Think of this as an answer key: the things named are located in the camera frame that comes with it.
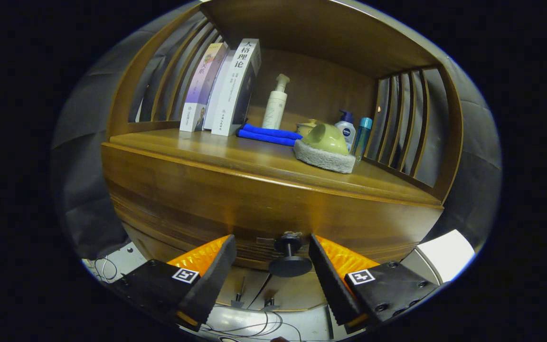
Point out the white flat panel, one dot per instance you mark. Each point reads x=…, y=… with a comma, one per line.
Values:
x=447, y=254

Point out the thick white book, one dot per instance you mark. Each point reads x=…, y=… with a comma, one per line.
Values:
x=235, y=85

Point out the black drawer knob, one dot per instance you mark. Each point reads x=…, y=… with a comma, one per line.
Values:
x=288, y=265

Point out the yellow lidded teacup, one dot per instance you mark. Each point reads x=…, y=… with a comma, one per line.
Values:
x=306, y=127

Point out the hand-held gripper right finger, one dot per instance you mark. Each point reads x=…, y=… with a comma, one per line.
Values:
x=333, y=289

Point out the wooden countertop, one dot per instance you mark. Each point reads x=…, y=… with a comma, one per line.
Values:
x=254, y=159

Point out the folded blue cloth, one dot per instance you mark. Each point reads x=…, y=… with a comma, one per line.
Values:
x=268, y=134

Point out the slim teal bottle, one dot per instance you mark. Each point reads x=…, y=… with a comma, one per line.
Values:
x=362, y=137

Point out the purple book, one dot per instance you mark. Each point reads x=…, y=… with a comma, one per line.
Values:
x=202, y=85

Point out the white lotion bottle blue cap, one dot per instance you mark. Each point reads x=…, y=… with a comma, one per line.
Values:
x=347, y=130

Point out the white pump bottle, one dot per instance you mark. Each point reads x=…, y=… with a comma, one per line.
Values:
x=276, y=104

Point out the thin white book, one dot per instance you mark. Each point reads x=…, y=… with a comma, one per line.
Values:
x=216, y=95

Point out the wooden cabinet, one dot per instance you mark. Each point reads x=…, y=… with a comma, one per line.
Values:
x=321, y=80

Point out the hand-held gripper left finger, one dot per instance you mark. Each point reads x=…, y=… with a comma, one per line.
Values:
x=214, y=285

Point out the wooden drawer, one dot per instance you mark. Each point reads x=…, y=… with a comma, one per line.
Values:
x=207, y=199

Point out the pale green sponge brush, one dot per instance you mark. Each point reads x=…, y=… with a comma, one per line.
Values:
x=325, y=145

